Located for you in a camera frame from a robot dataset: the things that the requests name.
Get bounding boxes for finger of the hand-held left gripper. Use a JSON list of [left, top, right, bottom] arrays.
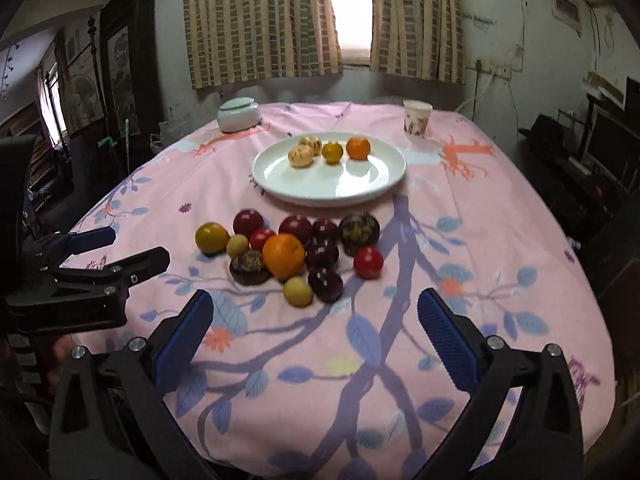
[[47, 246, 172, 295], [22, 226, 118, 268]]

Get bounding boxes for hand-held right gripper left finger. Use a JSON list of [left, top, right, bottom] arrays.
[[47, 289, 221, 480]]

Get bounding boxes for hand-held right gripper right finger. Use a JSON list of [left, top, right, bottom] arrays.
[[417, 287, 586, 480]]

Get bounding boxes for yellow round fruit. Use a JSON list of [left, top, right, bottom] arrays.
[[194, 222, 231, 255]]

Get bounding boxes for dark red plum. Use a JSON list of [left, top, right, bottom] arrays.
[[233, 208, 265, 236], [278, 215, 314, 243]]

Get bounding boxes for red round fruit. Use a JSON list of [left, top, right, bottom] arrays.
[[353, 246, 385, 280]]

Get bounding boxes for small brown longan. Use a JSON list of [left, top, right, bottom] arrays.
[[283, 276, 314, 308]]

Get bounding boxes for large orange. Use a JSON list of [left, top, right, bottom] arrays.
[[262, 233, 306, 281]]

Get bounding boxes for dark purple plum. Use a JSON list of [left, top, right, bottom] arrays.
[[312, 218, 340, 242], [304, 240, 340, 272], [307, 267, 344, 304]]

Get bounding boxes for mottled dark passion fruit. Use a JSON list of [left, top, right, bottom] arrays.
[[338, 213, 381, 257]]

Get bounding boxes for white round plate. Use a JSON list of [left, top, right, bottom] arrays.
[[251, 132, 407, 207]]

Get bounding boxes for person's left hand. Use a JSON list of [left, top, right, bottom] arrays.
[[47, 335, 76, 386]]

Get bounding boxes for small red fruit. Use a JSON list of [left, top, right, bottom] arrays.
[[249, 228, 277, 252]]

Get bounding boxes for clear plastic bag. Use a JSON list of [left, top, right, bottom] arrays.
[[150, 110, 193, 158]]

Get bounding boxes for pink printed tablecloth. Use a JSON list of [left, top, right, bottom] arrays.
[[65, 101, 616, 480]]

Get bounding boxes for standing electric fan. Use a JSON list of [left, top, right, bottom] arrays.
[[62, 72, 106, 136]]

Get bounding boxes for pale green ceramic jar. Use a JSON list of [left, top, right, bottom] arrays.
[[216, 97, 262, 134]]

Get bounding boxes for black media stand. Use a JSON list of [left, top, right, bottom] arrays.
[[520, 110, 640, 246]]

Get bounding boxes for orange tangerine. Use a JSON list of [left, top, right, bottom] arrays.
[[346, 136, 372, 161]]

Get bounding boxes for printed paper cup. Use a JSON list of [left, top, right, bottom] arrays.
[[403, 99, 433, 137]]

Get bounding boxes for dark computer monitor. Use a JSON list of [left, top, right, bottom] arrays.
[[582, 105, 640, 186]]

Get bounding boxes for wide checked beige curtain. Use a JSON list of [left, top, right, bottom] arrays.
[[182, 0, 343, 90]]

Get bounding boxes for bright window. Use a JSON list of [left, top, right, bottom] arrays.
[[322, 0, 375, 66]]

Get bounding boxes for narrow checked beige curtain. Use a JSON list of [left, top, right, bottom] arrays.
[[370, 0, 467, 86]]

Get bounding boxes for dark framed wall panel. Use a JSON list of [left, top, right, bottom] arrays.
[[100, 0, 163, 126]]

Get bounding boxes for white wall power strip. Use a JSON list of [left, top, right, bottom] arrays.
[[470, 60, 513, 79]]

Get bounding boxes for wall electrical box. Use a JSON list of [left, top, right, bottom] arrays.
[[550, 0, 583, 36]]

